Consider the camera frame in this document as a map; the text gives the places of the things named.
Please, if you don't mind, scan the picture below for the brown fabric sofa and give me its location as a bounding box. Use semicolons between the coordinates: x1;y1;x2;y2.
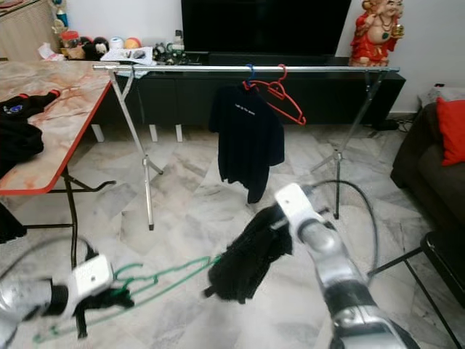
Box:
390;98;465;213

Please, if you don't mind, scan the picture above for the black jacket red trim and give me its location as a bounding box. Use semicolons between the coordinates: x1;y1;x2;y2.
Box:
0;90;61;121

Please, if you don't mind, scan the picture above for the black plush toy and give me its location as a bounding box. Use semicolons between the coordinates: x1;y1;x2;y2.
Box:
81;38;108;61

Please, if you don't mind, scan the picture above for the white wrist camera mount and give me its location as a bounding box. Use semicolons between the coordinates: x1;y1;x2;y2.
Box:
273;181;326;242
65;254;116;318

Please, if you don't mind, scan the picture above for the white paper stack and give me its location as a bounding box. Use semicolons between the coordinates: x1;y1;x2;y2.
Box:
100;46;155;68

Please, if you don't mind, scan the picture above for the silver metal clothes rack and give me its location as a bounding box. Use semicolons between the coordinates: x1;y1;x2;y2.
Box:
92;63;401;231

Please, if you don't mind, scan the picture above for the pink white tissue pack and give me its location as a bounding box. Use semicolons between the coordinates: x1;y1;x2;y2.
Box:
38;44;62;63

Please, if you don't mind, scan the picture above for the blue gold trophy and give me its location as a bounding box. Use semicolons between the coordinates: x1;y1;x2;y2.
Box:
52;0;69;28

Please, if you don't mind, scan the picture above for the wooden sideboard glass top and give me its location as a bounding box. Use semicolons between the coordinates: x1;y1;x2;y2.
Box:
0;0;62;64

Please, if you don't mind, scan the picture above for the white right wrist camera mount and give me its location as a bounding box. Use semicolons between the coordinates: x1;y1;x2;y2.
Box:
273;181;326;242

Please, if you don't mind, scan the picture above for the jar with red lid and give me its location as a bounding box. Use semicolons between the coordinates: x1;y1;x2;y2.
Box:
61;31;83;61

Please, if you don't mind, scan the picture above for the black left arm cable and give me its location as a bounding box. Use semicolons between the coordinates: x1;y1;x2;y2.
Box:
0;234;100;292

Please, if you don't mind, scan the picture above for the blue plastic clothes hanger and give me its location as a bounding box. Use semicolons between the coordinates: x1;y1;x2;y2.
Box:
243;63;260;91

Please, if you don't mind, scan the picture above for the red cushion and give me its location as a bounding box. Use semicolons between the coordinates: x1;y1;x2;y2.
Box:
436;97;465;167

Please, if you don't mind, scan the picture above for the navy blue t-shirt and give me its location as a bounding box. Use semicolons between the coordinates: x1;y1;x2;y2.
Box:
208;85;286;205

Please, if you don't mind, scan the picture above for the large black television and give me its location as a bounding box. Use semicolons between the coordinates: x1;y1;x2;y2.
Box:
180;0;354;59

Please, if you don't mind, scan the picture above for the green plastic clothes hanger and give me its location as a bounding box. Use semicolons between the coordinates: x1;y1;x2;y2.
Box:
35;254;223;345

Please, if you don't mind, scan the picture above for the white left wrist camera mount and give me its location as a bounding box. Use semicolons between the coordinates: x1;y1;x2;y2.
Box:
65;254;116;318

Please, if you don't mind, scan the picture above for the red plastic clothes hanger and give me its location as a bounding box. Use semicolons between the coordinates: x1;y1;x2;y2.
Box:
250;63;308;127

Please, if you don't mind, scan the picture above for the side table lace cloth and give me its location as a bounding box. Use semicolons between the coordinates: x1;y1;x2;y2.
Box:
427;84;465;106

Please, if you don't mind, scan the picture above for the clear bottle black cap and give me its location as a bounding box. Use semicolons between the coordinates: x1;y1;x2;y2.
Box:
170;30;186;55

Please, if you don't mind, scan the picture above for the black garment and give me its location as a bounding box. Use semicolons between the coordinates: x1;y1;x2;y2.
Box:
203;203;296;305
0;115;46;245

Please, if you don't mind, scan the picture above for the black television console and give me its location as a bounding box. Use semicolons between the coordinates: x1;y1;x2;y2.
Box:
91;51;407;144

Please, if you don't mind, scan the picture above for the red laughing Buddha statue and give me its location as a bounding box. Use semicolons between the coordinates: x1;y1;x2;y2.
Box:
349;0;406;68

